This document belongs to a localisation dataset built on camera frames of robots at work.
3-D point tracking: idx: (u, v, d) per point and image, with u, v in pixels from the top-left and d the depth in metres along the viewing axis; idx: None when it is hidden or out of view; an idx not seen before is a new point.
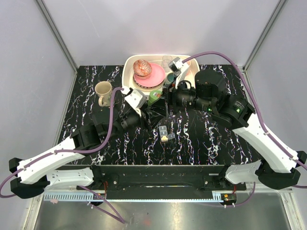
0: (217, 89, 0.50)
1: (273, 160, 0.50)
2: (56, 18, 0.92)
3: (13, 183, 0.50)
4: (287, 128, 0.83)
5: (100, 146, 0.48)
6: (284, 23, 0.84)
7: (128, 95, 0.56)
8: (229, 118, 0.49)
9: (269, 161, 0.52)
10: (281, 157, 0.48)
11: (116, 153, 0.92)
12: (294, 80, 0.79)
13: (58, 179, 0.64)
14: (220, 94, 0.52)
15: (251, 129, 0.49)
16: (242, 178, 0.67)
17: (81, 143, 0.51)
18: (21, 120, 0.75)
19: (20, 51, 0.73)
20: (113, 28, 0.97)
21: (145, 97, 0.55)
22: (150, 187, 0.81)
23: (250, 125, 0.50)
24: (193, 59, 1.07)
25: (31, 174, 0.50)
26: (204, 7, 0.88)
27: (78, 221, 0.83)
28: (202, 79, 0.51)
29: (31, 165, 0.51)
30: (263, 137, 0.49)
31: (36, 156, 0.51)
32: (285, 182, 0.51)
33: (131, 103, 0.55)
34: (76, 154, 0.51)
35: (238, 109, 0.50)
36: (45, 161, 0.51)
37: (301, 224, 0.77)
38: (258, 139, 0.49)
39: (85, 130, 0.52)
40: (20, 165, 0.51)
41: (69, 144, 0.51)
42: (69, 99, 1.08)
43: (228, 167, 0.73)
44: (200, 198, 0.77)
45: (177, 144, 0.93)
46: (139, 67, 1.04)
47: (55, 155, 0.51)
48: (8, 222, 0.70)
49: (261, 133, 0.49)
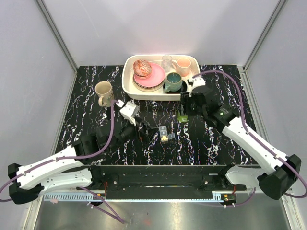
0: (207, 97, 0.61)
1: (258, 158, 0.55)
2: (56, 18, 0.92)
3: (12, 187, 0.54)
4: (287, 128, 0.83)
5: (99, 152, 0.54)
6: (284, 22, 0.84)
7: (123, 107, 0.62)
8: (214, 121, 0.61)
9: (258, 162, 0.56)
10: (263, 155, 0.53)
11: (116, 153, 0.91)
12: (294, 80, 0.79)
13: (53, 183, 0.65)
14: (209, 102, 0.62)
15: (232, 128, 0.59)
16: (242, 180, 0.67)
17: (82, 152, 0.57)
18: (21, 120, 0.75)
19: (20, 51, 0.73)
20: (113, 28, 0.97)
21: (138, 107, 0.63)
22: (150, 187, 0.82)
23: (231, 125, 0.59)
24: (193, 59, 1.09)
25: (31, 179, 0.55)
26: (204, 7, 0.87)
27: (78, 221, 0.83)
28: (196, 90, 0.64)
29: (32, 171, 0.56)
30: (244, 136, 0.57)
31: (37, 163, 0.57)
32: (272, 180, 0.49)
33: (127, 113, 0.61)
34: (76, 163, 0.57)
35: (221, 113, 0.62)
36: (46, 167, 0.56)
37: (301, 224, 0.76)
38: (241, 137, 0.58)
39: (86, 140, 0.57)
40: (21, 170, 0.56)
41: (69, 152, 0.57)
42: (69, 99, 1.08)
43: (231, 166, 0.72)
44: (199, 198, 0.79)
45: (177, 144, 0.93)
46: (139, 67, 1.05)
47: (56, 162, 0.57)
48: (8, 222, 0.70)
49: (243, 132, 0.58)
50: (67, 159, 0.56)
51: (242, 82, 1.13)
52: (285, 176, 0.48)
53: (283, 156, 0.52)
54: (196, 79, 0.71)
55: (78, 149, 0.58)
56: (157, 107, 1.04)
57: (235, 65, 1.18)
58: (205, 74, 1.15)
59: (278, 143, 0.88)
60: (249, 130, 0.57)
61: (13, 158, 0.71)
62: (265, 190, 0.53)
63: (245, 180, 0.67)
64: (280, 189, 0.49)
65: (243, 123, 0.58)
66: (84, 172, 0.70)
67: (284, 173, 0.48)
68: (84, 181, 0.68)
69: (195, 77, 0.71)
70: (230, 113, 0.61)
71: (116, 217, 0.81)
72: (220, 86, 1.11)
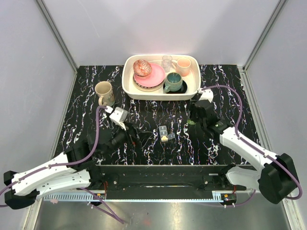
0: (208, 110, 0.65)
1: (251, 160, 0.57)
2: (56, 18, 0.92)
3: (7, 194, 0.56)
4: (287, 128, 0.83)
5: (86, 157, 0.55)
6: (284, 22, 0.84)
7: (112, 112, 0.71)
8: (212, 132, 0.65)
9: (252, 164, 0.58)
10: (254, 155, 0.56)
11: (115, 153, 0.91)
12: (294, 80, 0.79)
13: (49, 188, 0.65)
14: (209, 115, 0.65)
15: (225, 135, 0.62)
16: (242, 181, 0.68)
17: (74, 158, 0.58)
18: (21, 120, 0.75)
19: (20, 51, 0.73)
20: (113, 28, 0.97)
21: (125, 111, 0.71)
22: (150, 187, 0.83)
23: (225, 133, 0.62)
24: (193, 59, 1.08)
25: (25, 187, 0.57)
26: (204, 7, 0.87)
27: (78, 221, 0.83)
28: (199, 103, 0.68)
29: (26, 178, 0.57)
30: (237, 141, 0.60)
31: (30, 169, 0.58)
32: (267, 178, 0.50)
33: (115, 118, 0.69)
34: (68, 169, 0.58)
35: (217, 124, 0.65)
36: (39, 175, 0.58)
37: (301, 224, 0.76)
38: (233, 143, 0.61)
39: (78, 147, 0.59)
40: (15, 178, 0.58)
41: (62, 159, 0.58)
42: (69, 99, 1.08)
43: (232, 166, 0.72)
44: (199, 198, 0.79)
45: (177, 144, 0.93)
46: (139, 67, 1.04)
47: (49, 169, 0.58)
48: (8, 223, 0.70)
49: (235, 138, 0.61)
50: (60, 166, 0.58)
51: (242, 82, 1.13)
52: (276, 173, 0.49)
53: (273, 155, 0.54)
54: (206, 92, 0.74)
55: (70, 156, 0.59)
56: (157, 107, 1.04)
57: (235, 65, 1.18)
58: (205, 74, 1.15)
59: (278, 143, 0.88)
60: (241, 134, 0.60)
61: (12, 158, 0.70)
62: (264, 192, 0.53)
63: (242, 181, 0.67)
64: (276, 189, 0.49)
65: (236, 131, 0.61)
66: (82, 174, 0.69)
67: (274, 169, 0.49)
68: (81, 183, 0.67)
69: (205, 89, 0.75)
70: (225, 125, 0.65)
71: (113, 215, 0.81)
72: (220, 86, 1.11)
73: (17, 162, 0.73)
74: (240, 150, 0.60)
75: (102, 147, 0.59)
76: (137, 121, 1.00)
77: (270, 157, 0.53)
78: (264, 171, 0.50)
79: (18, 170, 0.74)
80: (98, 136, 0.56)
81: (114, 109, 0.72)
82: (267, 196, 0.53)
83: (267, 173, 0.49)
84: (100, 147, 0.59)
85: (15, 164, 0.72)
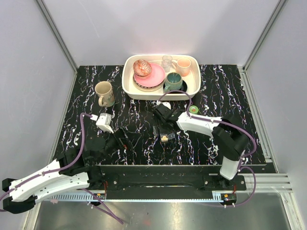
0: (162, 108, 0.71)
1: (205, 130, 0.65)
2: (56, 18, 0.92)
3: (5, 201, 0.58)
4: (287, 128, 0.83)
5: (73, 162, 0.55)
6: (284, 21, 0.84)
7: (98, 119, 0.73)
8: (171, 123, 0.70)
9: (207, 133, 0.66)
10: (205, 124, 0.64)
11: (116, 153, 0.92)
12: (294, 79, 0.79)
13: (47, 191, 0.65)
14: (164, 112, 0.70)
15: (181, 120, 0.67)
16: (234, 168, 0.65)
17: (66, 165, 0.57)
18: (21, 120, 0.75)
19: (20, 51, 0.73)
20: (112, 28, 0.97)
21: (109, 116, 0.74)
22: (150, 187, 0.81)
23: (180, 118, 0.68)
24: (193, 59, 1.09)
25: (20, 194, 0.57)
26: (203, 7, 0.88)
27: (79, 221, 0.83)
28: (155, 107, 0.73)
29: (22, 185, 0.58)
30: (190, 120, 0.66)
31: (26, 178, 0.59)
32: (223, 143, 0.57)
33: (101, 122, 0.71)
34: (61, 175, 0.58)
35: (172, 115, 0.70)
36: (33, 182, 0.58)
37: (301, 224, 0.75)
38: (187, 123, 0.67)
39: (70, 154, 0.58)
40: (12, 185, 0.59)
41: (54, 166, 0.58)
42: (69, 99, 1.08)
43: (222, 168, 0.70)
44: (200, 198, 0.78)
45: (177, 144, 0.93)
46: (139, 67, 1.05)
47: (42, 177, 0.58)
48: (8, 223, 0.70)
49: (188, 118, 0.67)
50: (53, 173, 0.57)
51: (242, 82, 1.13)
52: (223, 133, 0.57)
53: (218, 119, 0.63)
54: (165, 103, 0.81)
55: (63, 163, 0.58)
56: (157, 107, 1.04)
57: (235, 65, 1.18)
58: (205, 74, 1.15)
59: (279, 143, 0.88)
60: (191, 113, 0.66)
61: (13, 158, 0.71)
62: (228, 155, 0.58)
63: (232, 167, 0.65)
64: (230, 146, 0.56)
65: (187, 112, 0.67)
66: (80, 176, 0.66)
67: (222, 130, 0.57)
68: (80, 184, 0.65)
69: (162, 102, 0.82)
70: (179, 112, 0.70)
71: (110, 214, 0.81)
72: (220, 86, 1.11)
73: (18, 163, 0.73)
74: (196, 126, 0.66)
75: (97, 154, 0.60)
76: (137, 121, 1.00)
77: (216, 121, 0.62)
78: (214, 134, 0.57)
79: (19, 170, 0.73)
80: (83, 144, 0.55)
81: (99, 116, 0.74)
82: (230, 157, 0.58)
83: (217, 134, 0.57)
84: (93, 154, 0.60)
85: (15, 164, 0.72)
